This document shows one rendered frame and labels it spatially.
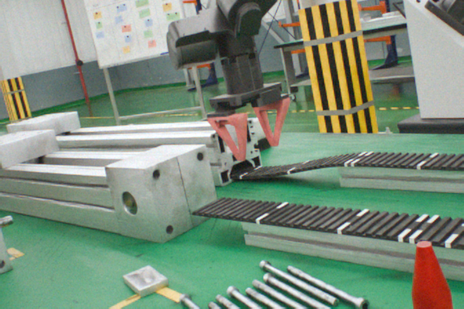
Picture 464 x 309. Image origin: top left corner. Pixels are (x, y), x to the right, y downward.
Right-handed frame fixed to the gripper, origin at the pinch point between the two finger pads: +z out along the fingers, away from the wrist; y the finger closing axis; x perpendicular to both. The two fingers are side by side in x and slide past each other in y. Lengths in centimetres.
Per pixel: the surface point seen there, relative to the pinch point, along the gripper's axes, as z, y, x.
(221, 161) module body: 1.0, 4.2, -4.3
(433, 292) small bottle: -5, 39, 47
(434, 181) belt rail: 3.7, 1.2, 28.6
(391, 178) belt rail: 3.7, 1.3, 23.0
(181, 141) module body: -2.8, 5.4, -11.2
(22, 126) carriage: -7, 7, -68
